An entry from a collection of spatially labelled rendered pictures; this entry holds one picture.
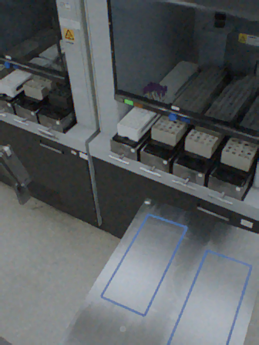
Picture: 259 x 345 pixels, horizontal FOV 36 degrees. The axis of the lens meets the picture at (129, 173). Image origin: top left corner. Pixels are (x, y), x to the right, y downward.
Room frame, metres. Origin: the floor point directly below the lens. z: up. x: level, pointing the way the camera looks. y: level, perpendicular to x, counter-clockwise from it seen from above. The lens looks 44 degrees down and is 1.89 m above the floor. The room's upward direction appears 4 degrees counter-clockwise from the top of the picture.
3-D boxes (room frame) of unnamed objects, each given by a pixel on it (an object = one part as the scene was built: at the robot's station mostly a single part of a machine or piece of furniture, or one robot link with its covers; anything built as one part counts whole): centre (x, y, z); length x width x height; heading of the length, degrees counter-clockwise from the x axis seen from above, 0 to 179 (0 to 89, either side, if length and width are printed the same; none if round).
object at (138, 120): (1.44, -0.08, 0.83); 0.30 x 0.10 x 0.06; 146
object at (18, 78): (1.84, 0.50, 0.83); 0.30 x 0.10 x 0.06; 146
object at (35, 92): (1.67, 0.43, 0.85); 0.12 x 0.02 x 0.06; 57
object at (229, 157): (1.10, -0.41, 0.85); 0.12 x 0.02 x 0.06; 55
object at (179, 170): (1.38, -0.41, 0.78); 0.73 x 0.14 x 0.09; 146
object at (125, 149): (1.55, -0.16, 0.78); 0.73 x 0.14 x 0.09; 146
